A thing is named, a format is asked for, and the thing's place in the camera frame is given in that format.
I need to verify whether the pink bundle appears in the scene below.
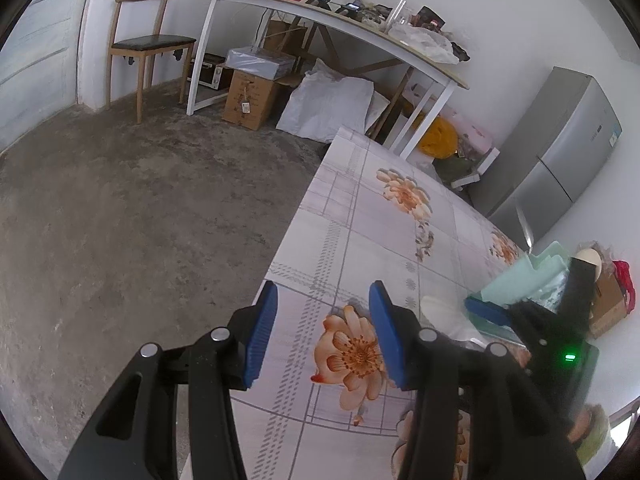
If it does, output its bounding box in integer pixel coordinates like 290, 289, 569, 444
450, 110, 501, 161

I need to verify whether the white door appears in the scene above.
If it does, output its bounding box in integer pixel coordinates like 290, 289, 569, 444
0, 0, 98, 153

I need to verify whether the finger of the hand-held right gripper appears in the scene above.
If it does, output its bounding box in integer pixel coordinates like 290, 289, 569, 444
464, 296, 531, 333

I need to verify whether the grey flat box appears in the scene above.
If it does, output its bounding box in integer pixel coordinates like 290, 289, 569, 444
225, 46, 296, 80

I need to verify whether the open cardboard box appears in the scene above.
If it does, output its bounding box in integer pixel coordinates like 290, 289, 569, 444
587, 272, 628, 338

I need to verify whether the white desk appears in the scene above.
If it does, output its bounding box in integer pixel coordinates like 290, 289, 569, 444
186, 0, 471, 161

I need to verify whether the small red bag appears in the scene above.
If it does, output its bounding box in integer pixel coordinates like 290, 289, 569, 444
612, 260, 636, 311

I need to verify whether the floral tablecloth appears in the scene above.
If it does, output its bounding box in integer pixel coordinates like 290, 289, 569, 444
182, 127, 621, 480

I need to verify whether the grey refrigerator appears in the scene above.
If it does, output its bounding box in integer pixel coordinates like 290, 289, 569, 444
472, 66, 623, 251

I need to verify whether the white toaster oven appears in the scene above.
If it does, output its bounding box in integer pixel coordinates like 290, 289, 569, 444
192, 53, 233, 92

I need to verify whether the grey metal utensil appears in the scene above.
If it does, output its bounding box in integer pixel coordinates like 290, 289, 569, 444
516, 205, 535, 256

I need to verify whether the white plastic bag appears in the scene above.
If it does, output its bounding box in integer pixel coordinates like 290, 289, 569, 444
387, 25, 461, 66

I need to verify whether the mint green utensil holder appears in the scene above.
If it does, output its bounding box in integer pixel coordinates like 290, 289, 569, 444
477, 241, 573, 328

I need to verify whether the cardboard box with tag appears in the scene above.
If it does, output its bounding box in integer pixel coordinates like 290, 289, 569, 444
221, 70, 281, 131

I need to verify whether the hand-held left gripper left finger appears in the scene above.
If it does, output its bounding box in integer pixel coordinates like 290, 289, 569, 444
57, 280, 279, 480

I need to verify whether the clutter of small desk things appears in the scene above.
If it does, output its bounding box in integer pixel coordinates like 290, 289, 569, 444
305, 0, 471, 61

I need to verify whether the yellow bag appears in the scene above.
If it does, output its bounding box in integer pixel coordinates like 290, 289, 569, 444
417, 116, 460, 158

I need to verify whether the white woven sack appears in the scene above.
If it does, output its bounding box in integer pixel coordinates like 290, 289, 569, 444
276, 58, 391, 142

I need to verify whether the wooden chair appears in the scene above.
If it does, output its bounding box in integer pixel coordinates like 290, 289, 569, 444
109, 0, 197, 125

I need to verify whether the white foam board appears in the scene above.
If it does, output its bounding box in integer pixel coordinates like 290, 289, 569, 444
450, 149, 501, 190

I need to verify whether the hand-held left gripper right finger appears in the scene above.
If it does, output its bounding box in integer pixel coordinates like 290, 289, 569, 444
368, 280, 586, 480

